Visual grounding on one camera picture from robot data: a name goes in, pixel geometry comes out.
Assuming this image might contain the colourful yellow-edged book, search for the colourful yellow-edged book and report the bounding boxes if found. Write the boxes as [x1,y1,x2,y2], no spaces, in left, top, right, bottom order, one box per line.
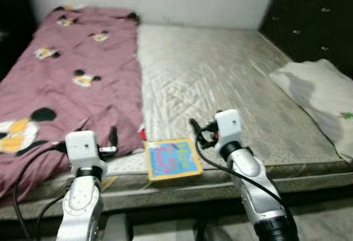
[145,138,204,182]

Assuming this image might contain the white pillow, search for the white pillow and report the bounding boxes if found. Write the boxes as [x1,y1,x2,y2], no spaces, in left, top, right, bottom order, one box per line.
[269,59,353,162]

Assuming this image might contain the white quilted mattress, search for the white quilted mattress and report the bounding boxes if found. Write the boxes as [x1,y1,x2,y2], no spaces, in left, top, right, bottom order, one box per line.
[0,23,353,219]

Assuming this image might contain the maroon cartoon mouse blanket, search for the maroon cartoon mouse blanket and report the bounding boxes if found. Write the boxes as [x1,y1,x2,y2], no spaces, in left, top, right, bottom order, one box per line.
[0,7,145,200]

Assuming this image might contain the silver robot left leg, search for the silver robot left leg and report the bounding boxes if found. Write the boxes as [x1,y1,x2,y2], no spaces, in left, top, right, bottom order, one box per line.
[104,213,134,241]

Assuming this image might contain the silver robot leg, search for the silver robot leg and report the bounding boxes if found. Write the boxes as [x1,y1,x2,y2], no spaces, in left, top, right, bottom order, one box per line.
[193,222,235,241]
[104,213,134,241]

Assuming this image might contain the silver robot right leg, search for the silver robot right leg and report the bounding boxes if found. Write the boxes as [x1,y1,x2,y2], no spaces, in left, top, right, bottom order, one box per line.
[193,222,235,241]

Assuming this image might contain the dark tufted headboard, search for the dark tufted headboard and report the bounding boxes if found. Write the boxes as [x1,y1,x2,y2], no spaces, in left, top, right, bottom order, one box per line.
[259,0,353,79]

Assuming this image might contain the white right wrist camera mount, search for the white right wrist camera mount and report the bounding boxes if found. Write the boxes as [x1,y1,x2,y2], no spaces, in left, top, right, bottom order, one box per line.
[214,109,244,145]

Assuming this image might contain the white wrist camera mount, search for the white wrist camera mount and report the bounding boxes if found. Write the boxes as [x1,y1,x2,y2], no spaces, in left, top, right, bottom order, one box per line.
[214,109,244,145]
[65,131,101,167]

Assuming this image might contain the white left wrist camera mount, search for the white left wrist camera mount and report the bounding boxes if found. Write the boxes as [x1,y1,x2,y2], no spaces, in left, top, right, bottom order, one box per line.
[65,131,101,167]

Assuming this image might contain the dark bed frame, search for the dark bed frame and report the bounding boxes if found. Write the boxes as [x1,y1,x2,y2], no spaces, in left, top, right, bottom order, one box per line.
[0,194,353,236]

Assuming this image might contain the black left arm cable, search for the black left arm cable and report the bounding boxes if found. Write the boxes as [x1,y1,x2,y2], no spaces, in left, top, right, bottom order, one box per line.
[12,142,69,241]

